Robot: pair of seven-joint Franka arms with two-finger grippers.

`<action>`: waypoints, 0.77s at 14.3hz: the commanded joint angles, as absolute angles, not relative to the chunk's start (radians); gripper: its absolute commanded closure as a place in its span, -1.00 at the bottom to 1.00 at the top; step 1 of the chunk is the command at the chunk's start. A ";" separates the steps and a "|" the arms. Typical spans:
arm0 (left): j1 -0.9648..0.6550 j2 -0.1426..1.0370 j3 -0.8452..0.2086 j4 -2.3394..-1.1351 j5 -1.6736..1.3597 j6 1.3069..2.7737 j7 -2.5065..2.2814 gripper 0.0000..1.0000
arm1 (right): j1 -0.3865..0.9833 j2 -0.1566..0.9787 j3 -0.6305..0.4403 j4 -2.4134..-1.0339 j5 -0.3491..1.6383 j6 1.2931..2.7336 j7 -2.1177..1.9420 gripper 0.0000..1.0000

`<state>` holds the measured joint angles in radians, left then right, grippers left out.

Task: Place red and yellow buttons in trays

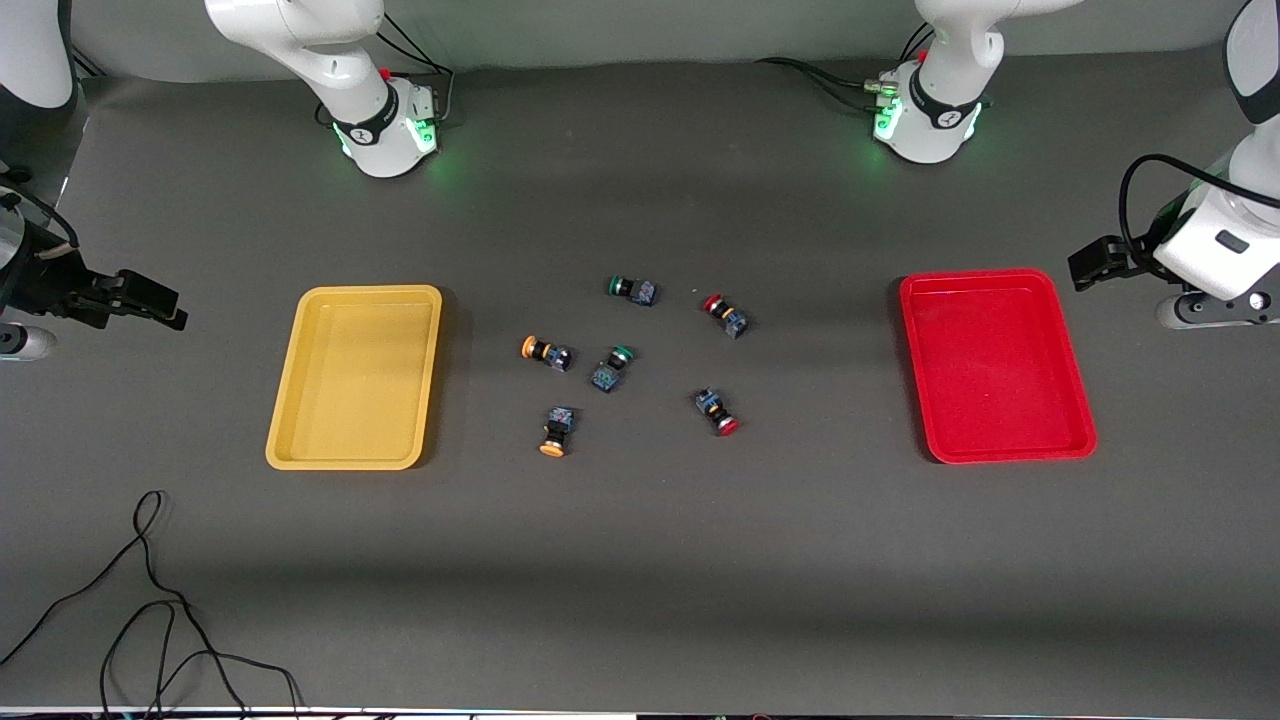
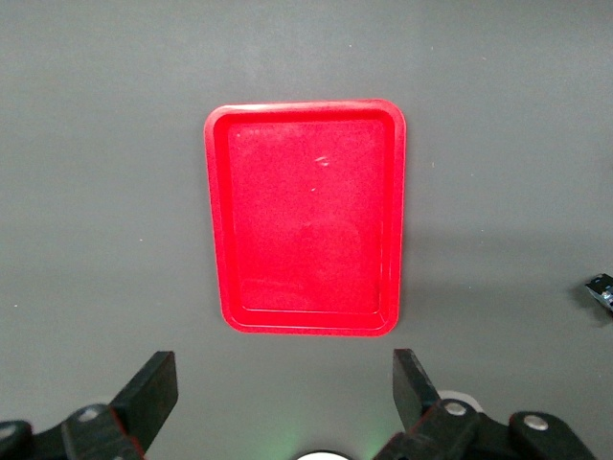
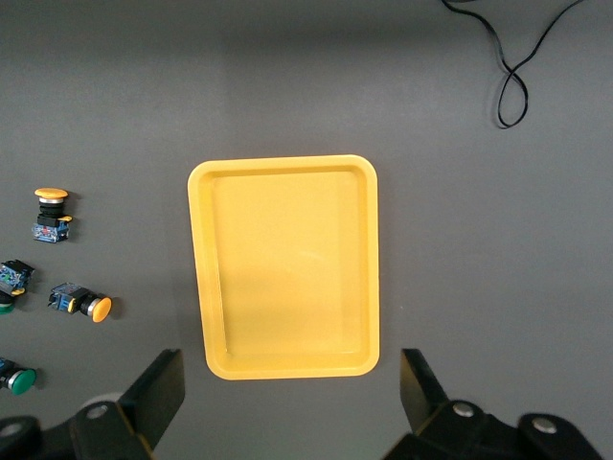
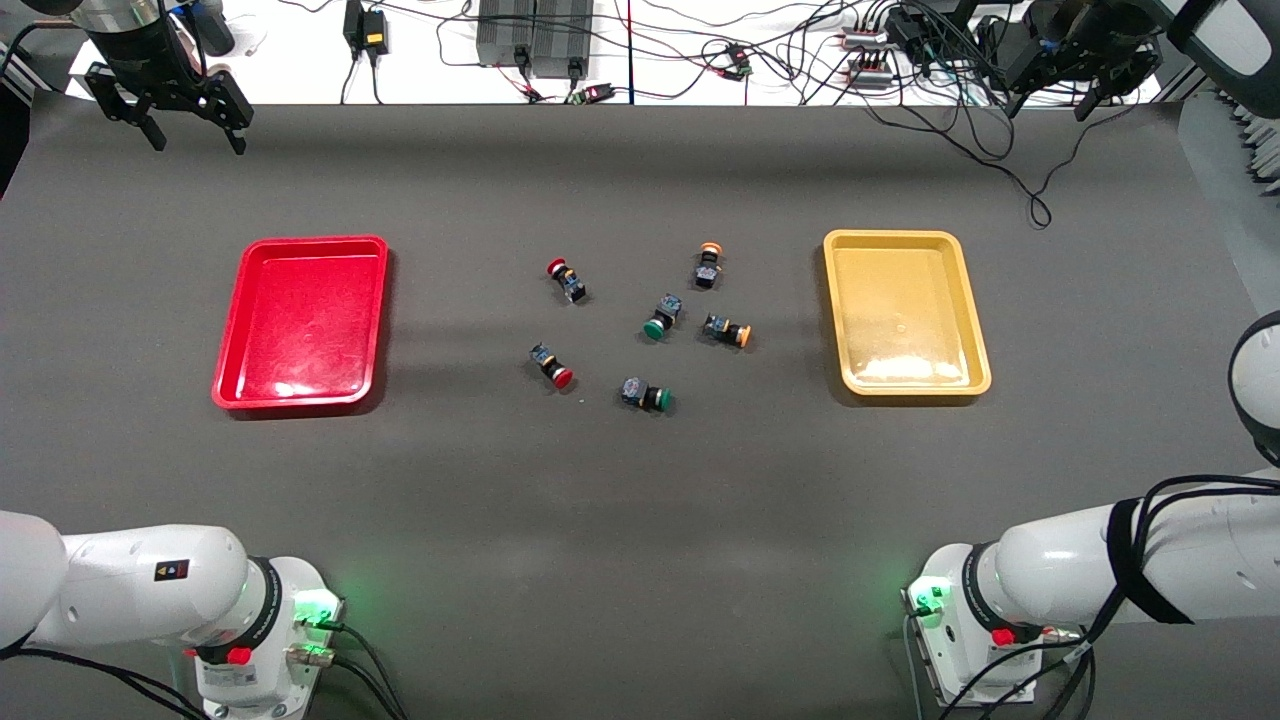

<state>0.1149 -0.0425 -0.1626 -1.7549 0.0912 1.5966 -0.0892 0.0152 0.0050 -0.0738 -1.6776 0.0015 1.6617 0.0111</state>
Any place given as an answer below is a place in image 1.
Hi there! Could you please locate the red mushroom push button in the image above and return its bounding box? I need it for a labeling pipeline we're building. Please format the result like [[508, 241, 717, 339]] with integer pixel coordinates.
[[702, 293, 749, 340], [693, 388, 741, 437]]

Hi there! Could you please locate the yellow mushroom push button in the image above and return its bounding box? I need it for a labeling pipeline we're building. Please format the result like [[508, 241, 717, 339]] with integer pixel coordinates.
[[538, 405, 579, 459], [520, 335, 576, 373]]

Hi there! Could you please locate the red plastic tray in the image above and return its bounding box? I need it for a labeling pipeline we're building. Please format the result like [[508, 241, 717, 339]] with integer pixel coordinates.
[[898, 268, 1099, 466]]

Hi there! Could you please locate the yellow plastic tray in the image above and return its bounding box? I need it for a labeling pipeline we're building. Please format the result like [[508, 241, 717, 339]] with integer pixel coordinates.
[[265, 285, 443, 471]]

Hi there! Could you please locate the dark grey table mat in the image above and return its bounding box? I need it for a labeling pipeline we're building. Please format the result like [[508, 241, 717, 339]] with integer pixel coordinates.
[[0, 45, 1280, 716]]

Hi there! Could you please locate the black right arm wrist cable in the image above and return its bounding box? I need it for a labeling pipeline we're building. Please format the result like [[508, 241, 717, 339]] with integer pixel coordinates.
[[0, 188, 79, 251]]

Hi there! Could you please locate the thin black loose cable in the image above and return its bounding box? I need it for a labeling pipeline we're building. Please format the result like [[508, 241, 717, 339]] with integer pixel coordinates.
[[0, 490, 301, 720]]

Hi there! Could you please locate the black left arm base cable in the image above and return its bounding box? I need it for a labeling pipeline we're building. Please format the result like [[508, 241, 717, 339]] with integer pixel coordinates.
[[755, 20, 936, 113]]

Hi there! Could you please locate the black arm base cable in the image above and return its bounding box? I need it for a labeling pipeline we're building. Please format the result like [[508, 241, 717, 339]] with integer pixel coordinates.
[[375, 12, 458, 129], [755, 20, 936, 113]]

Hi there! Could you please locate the black right arm base cable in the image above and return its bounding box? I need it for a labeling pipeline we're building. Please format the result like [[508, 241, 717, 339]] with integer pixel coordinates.
[[375, 12, 458, 129]]

